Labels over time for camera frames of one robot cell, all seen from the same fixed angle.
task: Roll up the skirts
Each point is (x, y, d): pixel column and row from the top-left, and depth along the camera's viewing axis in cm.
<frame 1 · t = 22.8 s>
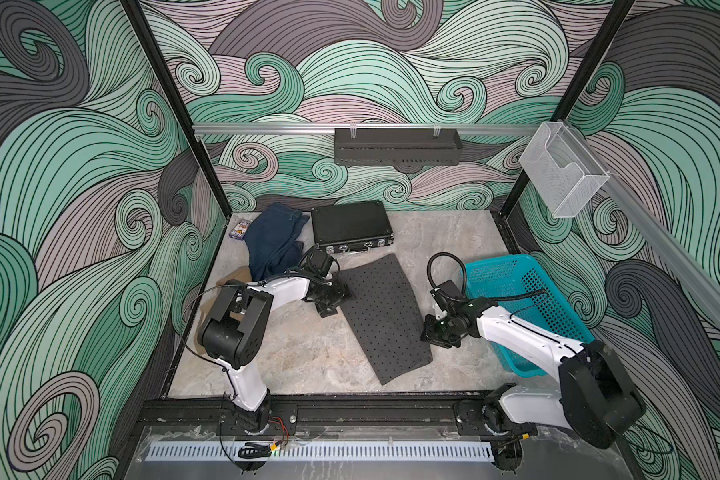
left hand: (349, 301, 91), fingers open
right hand: (420, 339, 84), fingers open
dark blue denim skirt: (271, 241, 110), point 3 cm above the table
purple card box: (239, 231, 114), point 3 cm above the table
black hard case: (348, 227, 118), on the table
grey polka dot skirt: (386, 318, 91), point 2 cm above the table
teal plastic basket: (520, 284, 99), point 2 cm above the table

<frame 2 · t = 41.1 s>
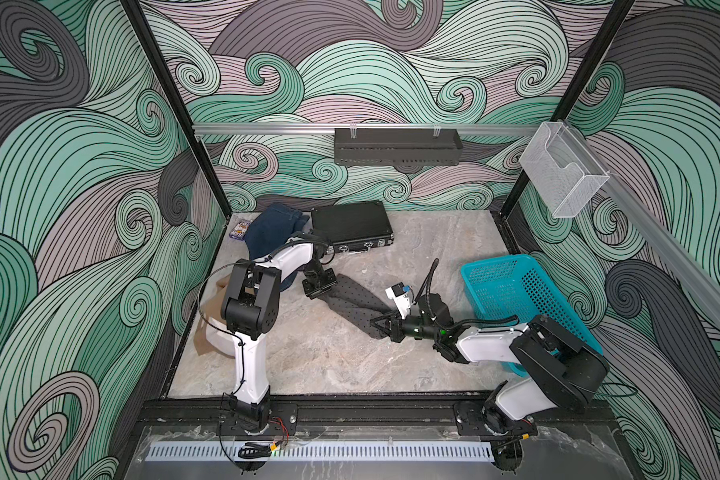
left hand: (333, 293, 92), fingers closed
right hand: (371, 325, 82), fingers closed
grey polka dot skirt: (357, 304, 92), point 5 cm above the table
the other named things where they were.

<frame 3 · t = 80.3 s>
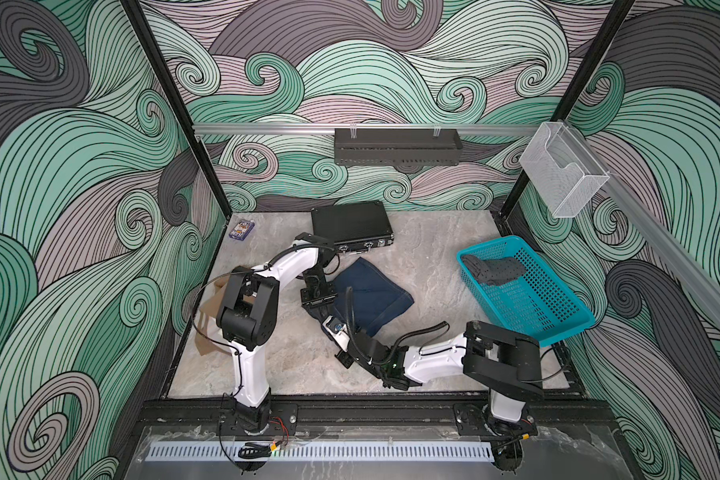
left hand: (328, 314, 85), fingers open
right hand: (328, 336, 82), fingers closed
dark blue denim skirt: (377, 298, 94), point 4 cm above the table
grey polka dot skirt: (493, 271, 92), point 11 cm above the table
teal plastic basket: (532, 305, 97), on the table
the other named things where they were.

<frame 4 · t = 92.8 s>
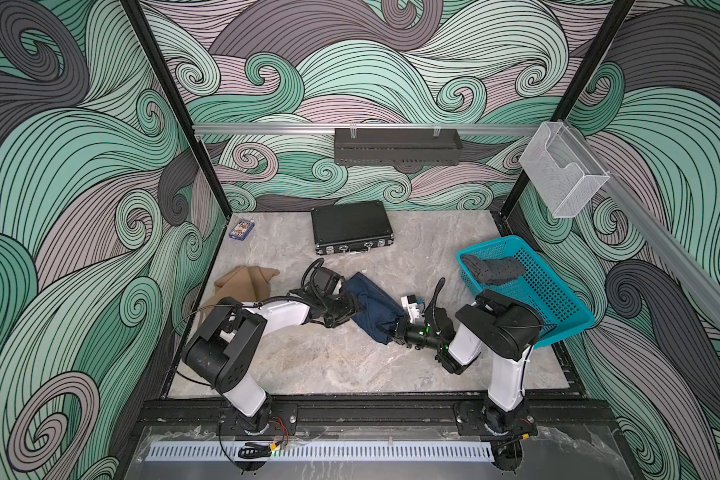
left hand: (359, 309, 88), fingers open
right hand: (376, 333, 86), fingers closed
dark blue denim skirt: (381, 312, 87), point 7 cm above the table
the other named things where they were.

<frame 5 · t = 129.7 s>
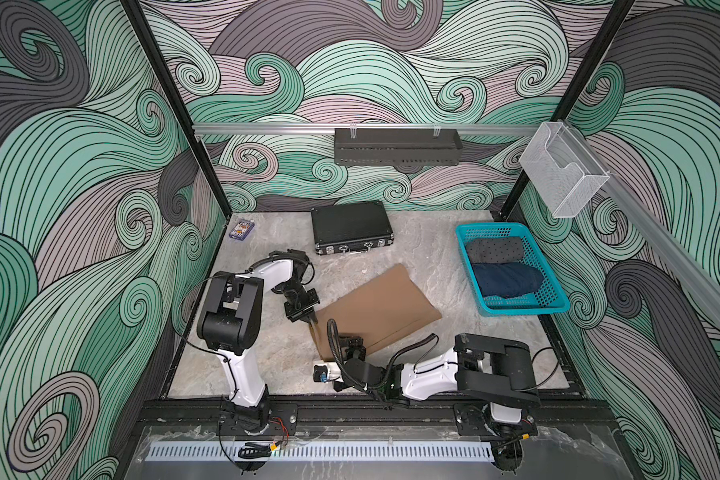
left hand: (317, 318, 89), fingers closed
right hand: (333, 353, 81), fingers open
dark blue denim skirt: (503, 279, 94), point 8 cm above the table
grey polka dot skirt: (496, 250, 103), point 7 cm above the table
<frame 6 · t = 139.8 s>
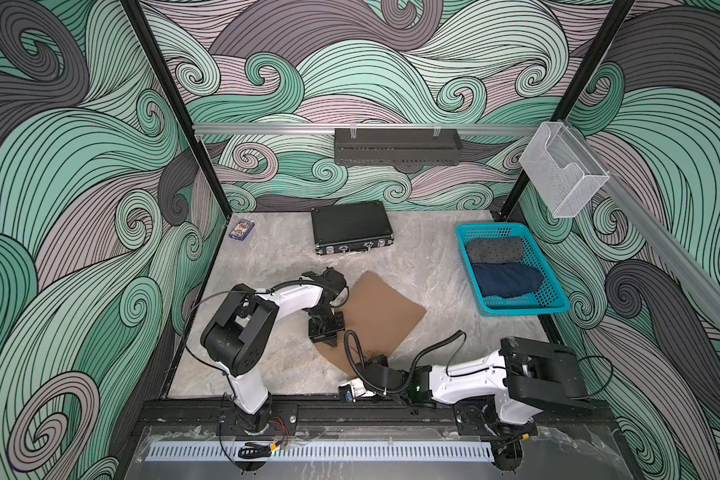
left hand: (340, 340, 85), fingers closed
right hand: (357, 367, 81), fingers open
